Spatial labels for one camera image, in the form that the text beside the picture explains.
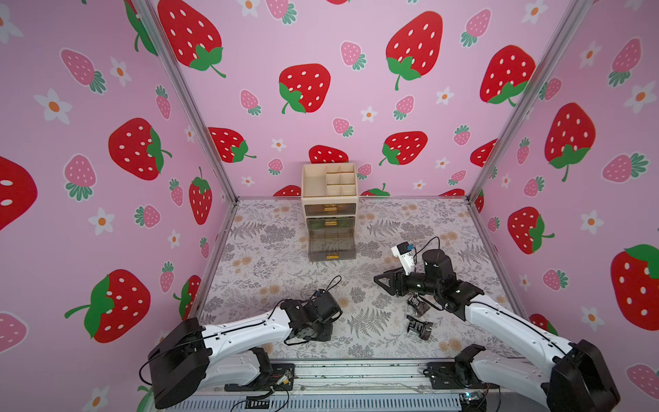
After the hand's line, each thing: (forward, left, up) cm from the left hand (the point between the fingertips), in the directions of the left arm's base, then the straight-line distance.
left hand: (330, 333), depth 81 cm
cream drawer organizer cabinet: (+43, +1, +21) cm, 48 cm away
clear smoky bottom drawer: (+38, +1, -1) cm, 38 cm away
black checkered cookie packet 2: (+2, -28, 0) cm, 28 cm away
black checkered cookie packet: (+8, -31, 0) cm, 32 cm away
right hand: (+13, -17, +14) cm, 26 cm away
